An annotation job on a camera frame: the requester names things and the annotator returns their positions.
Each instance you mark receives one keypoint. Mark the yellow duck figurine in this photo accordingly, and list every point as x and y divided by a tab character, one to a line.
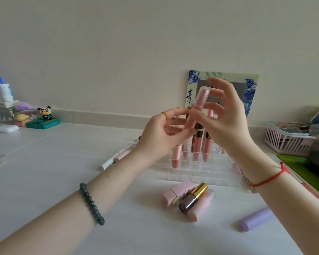
22	118

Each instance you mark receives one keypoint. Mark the pink matte lipstick tube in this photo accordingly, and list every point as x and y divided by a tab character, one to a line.
123	154

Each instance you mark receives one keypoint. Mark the lavender lipstick tube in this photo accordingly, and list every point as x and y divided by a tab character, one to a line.
255	219

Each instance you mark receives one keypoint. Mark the black cap pink lipgloss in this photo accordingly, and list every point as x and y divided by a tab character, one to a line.
207	148

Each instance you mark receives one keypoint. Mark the light pink round tube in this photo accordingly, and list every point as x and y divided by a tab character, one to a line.
203	207

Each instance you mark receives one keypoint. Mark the white slim tube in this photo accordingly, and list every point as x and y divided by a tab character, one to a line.
109	161

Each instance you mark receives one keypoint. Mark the white glue bottle blue cap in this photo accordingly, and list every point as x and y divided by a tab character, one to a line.
4	91

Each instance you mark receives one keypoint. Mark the pink plastic basket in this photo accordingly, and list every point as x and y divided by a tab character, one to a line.
287	143

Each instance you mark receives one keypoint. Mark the pink gloss black cap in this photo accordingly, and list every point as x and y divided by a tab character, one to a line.
198	146

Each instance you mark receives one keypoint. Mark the grey wall socket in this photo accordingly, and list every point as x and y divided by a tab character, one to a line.
240	88
202	83

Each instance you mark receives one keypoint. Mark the orange lipgloss silver cap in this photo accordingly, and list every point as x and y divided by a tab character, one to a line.
313	193

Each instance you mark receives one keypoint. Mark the pink square lipstick gold band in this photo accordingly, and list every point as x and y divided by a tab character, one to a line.
176	196

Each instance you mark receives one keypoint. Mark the green mat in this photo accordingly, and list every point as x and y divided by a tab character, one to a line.
300	169

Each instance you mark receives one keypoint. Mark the person's right forearm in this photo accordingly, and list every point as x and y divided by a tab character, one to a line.
289	209

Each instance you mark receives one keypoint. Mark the person's left hand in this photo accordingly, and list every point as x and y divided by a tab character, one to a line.
156	140

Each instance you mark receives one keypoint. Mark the purple plush toy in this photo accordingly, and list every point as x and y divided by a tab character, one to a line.
26	106

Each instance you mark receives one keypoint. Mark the blue floral socket frame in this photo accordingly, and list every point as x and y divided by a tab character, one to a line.
251	90

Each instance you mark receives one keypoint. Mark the clear acrylic lipstick organizer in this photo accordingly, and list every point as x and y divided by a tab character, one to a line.
202	172

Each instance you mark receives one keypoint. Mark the white earbuds case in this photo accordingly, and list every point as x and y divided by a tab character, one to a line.
7	128

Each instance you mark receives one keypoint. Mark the panda figurine green base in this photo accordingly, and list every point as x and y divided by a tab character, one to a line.
43	123

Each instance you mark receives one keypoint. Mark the clear bottle white cap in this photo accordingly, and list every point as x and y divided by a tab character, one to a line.
6	112

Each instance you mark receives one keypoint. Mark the pink lettered gloss white cap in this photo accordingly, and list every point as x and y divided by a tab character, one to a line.
185	151

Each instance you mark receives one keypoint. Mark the coral pink capsule lipstick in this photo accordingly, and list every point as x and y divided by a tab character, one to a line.
176	157

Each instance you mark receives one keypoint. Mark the person's left forearm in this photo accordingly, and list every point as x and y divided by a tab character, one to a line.
82	204

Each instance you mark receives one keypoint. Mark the gold cap brown bottle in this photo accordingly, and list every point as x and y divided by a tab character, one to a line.
192	200

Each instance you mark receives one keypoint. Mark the person's right hand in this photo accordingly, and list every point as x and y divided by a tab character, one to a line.
234	130

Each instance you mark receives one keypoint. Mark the striped brown lip tube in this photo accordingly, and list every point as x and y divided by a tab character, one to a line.
243	177

